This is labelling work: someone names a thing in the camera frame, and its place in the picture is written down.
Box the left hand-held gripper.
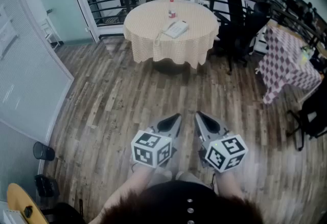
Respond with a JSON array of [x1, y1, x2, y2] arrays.
[[130, 113, 182, 169]]

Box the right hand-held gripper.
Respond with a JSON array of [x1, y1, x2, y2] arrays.
[[194, 111, 249, 173]]

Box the person's right forearm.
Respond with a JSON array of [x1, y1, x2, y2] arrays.
[[214, 170, 246, 200]]

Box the person's grey trousers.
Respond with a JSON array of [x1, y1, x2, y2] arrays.
[[150, 169, 205, 184]]

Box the person's black buttoned top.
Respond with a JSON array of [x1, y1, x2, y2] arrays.
[[143, 180, 225, 224]]

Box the black round table base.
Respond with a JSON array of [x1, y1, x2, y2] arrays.
[[152, 60, 192, 76]]

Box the black office chair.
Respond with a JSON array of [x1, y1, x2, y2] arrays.
[[217, 2, 273, 75], [286, 87, 327, 152]]

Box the pink checked tablecloth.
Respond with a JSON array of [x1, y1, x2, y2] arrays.
[[256, 25, 323, 105]]

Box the black mesh wastebasket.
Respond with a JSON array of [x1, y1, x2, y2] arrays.
[[32, 141, 56, 162]]

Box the black bag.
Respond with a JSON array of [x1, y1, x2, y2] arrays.
[[34, 174, 61, 198]]

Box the round table with beige cloth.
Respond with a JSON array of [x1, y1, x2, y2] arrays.
[[123, 0, 220, 70]]

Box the white telephone base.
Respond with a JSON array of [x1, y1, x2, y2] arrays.
[[163, 19, 190, 39]]

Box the clear bottle with red cap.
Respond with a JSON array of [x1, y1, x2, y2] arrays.
[[168, 0, 177, 19]]

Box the yellow wooden round table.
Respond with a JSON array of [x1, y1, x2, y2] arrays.
[[6, 183, 49, 224]]

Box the black metal railing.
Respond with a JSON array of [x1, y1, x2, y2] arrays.
[[85, 0, 327, 50]]

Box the white metal stool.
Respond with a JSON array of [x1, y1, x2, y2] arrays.
[[40, 18, 62, 51]]

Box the white notebook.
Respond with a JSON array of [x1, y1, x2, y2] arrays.
[[2, 209, 28, 224]]

